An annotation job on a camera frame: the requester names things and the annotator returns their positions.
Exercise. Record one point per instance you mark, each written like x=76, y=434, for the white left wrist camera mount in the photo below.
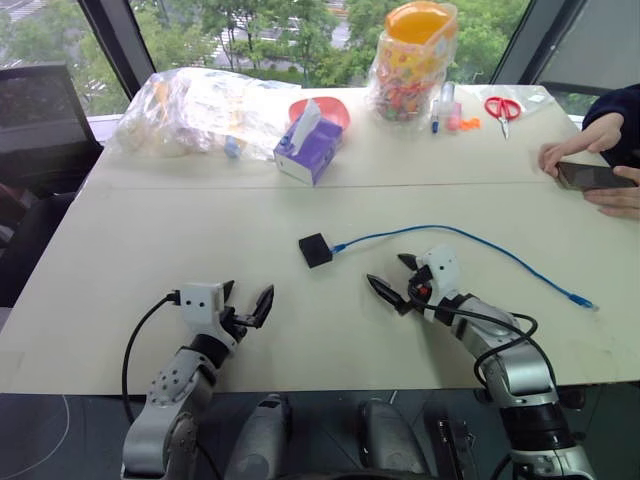
x=200, y=300

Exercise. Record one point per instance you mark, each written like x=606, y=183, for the blue capped pen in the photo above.
x=435, y=117

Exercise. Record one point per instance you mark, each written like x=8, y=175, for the black smartphone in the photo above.
x=590, y=176

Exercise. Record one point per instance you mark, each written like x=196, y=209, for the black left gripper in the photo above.
x=234, y=325

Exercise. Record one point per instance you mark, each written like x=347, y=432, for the dark rounded grey shape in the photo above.
x=260, y=440
x=390, y=440

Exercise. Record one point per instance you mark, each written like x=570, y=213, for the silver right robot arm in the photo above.
x=520, y=372

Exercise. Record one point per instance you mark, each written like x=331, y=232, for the clear candy jar orange lid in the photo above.
x=412, y=65

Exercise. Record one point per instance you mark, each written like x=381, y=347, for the person's left hand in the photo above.
x=620, y=202

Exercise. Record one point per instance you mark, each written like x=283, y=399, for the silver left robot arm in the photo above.
x=170, y=390

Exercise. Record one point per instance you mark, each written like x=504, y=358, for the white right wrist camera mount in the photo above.
x=442, y=267

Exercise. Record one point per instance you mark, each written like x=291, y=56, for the dark seat beside table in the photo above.
x=30, y=250

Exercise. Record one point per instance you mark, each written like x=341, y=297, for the small black box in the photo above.
x=315, y=249

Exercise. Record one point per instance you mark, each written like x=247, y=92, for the purple tissue box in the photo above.
x=312, y=150

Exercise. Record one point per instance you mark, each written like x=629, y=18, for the dark window frame pillar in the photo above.
x=117, y=45
x=540, y=40

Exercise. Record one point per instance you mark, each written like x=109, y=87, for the small clear bottle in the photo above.
x=448, y=92

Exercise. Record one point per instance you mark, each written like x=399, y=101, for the person's dark blue sleeve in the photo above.
x=620, y=107

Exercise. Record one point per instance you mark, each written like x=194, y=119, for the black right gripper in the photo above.
x=421, y=290

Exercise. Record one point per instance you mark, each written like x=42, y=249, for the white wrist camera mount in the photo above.
x=442, y=267
x=200, y=300

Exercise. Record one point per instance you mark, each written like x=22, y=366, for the clear plastic bag with items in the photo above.
x=195, y=110

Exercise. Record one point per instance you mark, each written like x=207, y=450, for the red plastic bowl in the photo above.
x=332, y=110

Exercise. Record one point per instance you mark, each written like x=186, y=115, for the pink small tube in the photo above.
x=453, y=117

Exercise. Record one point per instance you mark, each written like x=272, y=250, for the person's right hand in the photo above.
x=580, y=145

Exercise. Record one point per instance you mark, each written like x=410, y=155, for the orange plastic clip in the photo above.
x=470, y=124

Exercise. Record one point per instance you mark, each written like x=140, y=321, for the black flat device under table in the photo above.
x=452, y=445

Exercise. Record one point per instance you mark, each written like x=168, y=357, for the black office chair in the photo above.
x=40, y=125

